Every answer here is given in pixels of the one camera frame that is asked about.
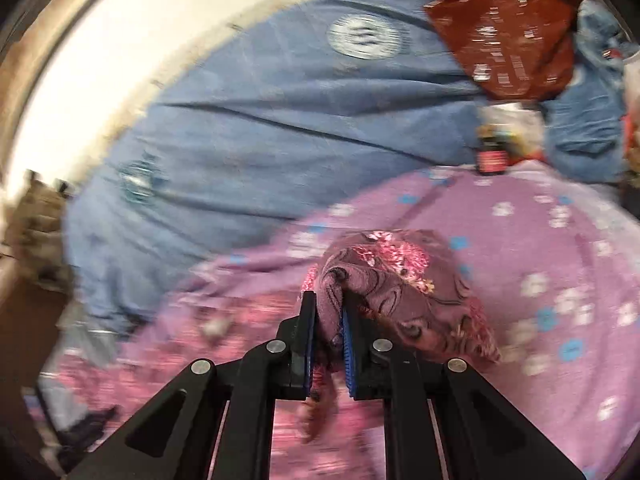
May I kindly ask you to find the blue plaid bed cover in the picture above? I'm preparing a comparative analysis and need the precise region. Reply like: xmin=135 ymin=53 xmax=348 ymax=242
xmin=65 ymin=0 xmax=547 ymax=336

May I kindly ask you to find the small dark bottle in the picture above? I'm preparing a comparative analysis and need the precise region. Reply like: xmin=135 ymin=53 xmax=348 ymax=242
xmin=476 ymin=125 xmax=509 ymax=176

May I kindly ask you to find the red shiny plastic bag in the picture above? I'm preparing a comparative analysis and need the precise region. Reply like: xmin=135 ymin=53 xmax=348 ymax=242
xmin=424 ymin=0 xmax=580 ymax=101

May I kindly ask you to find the blue denim cloth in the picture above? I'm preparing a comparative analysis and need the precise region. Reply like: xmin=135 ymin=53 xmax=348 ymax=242
xmin=541 ymin=0 xmax=639 ymax=183

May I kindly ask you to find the mauve pink floral garment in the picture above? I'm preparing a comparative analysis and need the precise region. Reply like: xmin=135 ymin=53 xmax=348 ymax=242
xmin=298 ymin=230 xmax=500 ymax=442

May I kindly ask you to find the camouflage patterned cloth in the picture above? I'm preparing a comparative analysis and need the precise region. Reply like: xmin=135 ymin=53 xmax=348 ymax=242
xmin=4 ymin=170 xmax=73 ymax=294

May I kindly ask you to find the purple floral bed sheet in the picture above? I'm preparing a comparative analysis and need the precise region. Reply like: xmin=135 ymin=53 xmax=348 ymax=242
xmin=35 ymin=162 xmax=639 ymax=479

